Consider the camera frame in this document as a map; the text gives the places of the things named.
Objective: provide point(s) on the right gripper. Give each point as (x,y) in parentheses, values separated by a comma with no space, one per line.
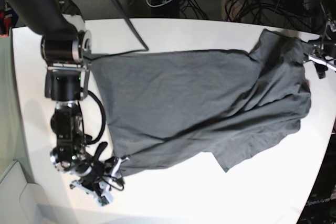
(79,162)

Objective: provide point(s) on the grey t-shirt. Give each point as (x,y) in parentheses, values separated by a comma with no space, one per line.
(165,108)

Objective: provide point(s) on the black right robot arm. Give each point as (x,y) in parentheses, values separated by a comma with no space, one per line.
(64,48)

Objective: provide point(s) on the red clamp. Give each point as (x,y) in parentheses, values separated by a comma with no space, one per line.
(6,21)

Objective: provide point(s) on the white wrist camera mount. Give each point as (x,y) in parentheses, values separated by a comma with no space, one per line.
(101,191)

